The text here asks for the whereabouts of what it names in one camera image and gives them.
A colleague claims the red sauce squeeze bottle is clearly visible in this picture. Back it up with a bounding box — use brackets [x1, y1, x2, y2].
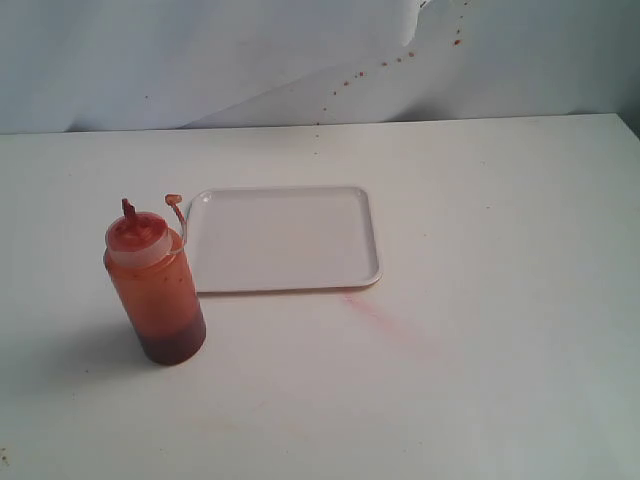
[103, 194, 206, 366]

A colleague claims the white backdrop cloth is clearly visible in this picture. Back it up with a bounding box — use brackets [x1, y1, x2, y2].
[1, 1, 639, 133]

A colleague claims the white rectangular tray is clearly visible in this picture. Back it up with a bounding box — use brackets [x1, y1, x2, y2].
[186, 186, 381, 295]

